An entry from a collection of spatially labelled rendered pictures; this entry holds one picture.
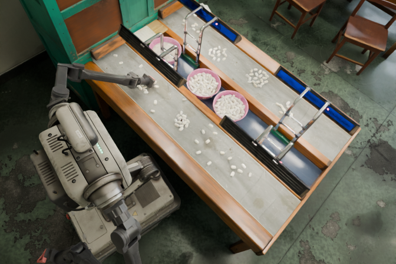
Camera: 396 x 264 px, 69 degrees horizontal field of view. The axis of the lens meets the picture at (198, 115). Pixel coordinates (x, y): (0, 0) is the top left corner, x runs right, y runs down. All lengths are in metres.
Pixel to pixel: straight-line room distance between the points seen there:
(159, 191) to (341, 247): 1.66
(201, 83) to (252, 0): 2.19
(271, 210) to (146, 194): 0.87
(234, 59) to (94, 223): 1.63
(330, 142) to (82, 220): 1.82
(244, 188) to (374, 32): 2.46
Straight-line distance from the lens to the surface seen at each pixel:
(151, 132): 2.03
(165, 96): 2.20
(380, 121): 3.72
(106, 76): 1.97
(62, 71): 1.87
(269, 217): 1.98
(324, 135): 2.34
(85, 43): 2.33
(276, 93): 2.38
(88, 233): 2.20
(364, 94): 3.82
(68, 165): 1.27
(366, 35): 3.70
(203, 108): 2.13
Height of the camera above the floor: 2.60
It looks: 61 degrees down
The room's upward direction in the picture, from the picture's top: 11 degrees clockwise
